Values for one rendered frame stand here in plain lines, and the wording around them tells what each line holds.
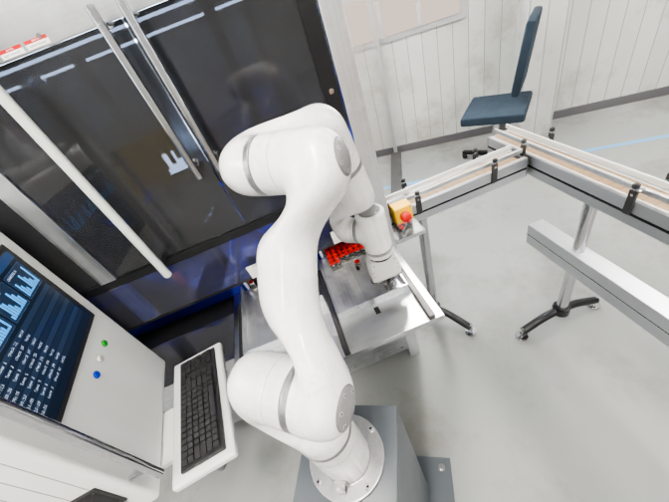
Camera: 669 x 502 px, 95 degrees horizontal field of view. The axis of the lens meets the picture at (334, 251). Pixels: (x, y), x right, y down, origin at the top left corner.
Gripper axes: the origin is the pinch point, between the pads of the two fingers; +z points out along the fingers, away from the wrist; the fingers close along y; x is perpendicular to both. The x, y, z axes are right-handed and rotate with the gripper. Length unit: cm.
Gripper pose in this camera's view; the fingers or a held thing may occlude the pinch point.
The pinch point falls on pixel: (388, 285)
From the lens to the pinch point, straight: 107.1
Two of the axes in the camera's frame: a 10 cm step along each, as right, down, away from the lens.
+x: 2.6, 5.7, -7.8
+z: 2.9, 7.2, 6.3
